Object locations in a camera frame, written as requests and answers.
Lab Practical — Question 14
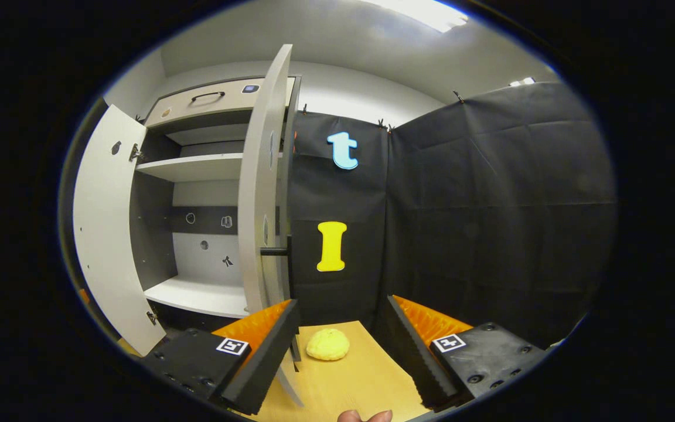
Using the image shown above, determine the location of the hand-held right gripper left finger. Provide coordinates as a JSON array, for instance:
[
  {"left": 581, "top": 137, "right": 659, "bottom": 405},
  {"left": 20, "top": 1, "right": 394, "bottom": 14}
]
[{"left": 138, "top": 298, "right": 302, "bottom": 416}]

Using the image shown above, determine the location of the black backdrop cloth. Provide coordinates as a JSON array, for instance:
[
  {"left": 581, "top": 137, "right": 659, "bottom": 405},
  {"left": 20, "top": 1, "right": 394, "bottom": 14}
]
[{"left": 288, "top": 81, "right": 618, "bottom": 351}]

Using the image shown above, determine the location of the white and grey cabinet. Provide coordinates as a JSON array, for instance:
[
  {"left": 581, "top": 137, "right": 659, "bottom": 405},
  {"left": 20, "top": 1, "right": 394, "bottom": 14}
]
[{"left": 129, "top": 75, "right": 303, "bottom": 323}]

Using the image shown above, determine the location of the long ceiling light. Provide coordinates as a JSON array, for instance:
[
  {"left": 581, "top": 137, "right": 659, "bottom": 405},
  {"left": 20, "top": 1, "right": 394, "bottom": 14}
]
[{"left": 361, "top": 0, "right": 470, "bottom": 33}]

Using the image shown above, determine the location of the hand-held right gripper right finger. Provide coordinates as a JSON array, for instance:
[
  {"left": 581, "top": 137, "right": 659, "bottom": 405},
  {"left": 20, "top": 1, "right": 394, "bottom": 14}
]
[{"left": 386, "top": 294, "right": 549, "bottom": 412}]

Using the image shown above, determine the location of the beige cabinet drawer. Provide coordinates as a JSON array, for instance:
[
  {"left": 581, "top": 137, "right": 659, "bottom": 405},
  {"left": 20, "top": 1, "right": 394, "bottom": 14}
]
[{"left": 144, "top": 78, "right": 259, "bottom": 128}]

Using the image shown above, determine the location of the yellow round sponge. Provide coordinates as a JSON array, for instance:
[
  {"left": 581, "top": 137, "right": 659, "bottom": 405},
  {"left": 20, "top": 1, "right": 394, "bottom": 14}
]
[{"left": 306, "top": 328, "right": 350, "bottom": 362}]

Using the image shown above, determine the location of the white cabinet door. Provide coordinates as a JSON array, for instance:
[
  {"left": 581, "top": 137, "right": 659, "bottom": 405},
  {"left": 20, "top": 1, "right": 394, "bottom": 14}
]
[
  {"left": 73, "top": 104, "right": 168, "bottom": 357},
  {"left": 238, "top": 44, "right": 304, "bottom": 408}
]

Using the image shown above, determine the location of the black right door handle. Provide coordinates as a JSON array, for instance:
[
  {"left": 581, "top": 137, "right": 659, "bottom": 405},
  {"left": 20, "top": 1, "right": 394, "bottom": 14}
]
[{"left": 260, "top": 234, "right": 295, "bottom": 305}]

